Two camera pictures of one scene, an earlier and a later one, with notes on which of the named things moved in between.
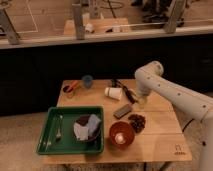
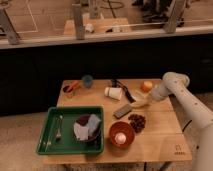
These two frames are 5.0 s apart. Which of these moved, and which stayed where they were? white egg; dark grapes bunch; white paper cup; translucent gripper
Moved: translucent gripper
Stayed: white paper cup; dark grapes bunch; white egg
